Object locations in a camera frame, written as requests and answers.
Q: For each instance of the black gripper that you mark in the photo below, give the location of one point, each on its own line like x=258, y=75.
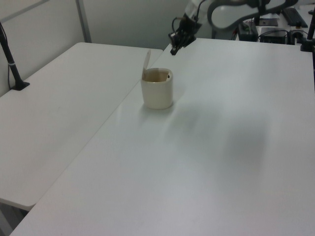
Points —
x=185, y=27

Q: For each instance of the cream plastic trash bin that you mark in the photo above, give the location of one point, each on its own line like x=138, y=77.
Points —
x=158, y=94

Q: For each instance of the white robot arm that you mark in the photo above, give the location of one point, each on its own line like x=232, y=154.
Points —
x=193, y=7

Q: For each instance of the black electronics box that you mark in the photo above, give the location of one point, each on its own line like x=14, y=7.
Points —
x=248, y=33

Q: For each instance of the black flat device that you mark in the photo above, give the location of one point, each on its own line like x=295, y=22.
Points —
x=273, y=35

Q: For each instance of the black keyboard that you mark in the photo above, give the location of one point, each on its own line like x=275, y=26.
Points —
x=295, y=17

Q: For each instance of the white side table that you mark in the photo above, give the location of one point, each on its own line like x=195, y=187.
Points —
x=61, y=110

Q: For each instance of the grey partition frame post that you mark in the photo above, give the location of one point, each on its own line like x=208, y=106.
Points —
x=83, y=22

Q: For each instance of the black camera stand with clamp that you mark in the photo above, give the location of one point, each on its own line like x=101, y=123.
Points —
x=308, y=41

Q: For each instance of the black camera pole with base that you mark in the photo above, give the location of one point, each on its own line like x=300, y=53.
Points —
x=12, y=66

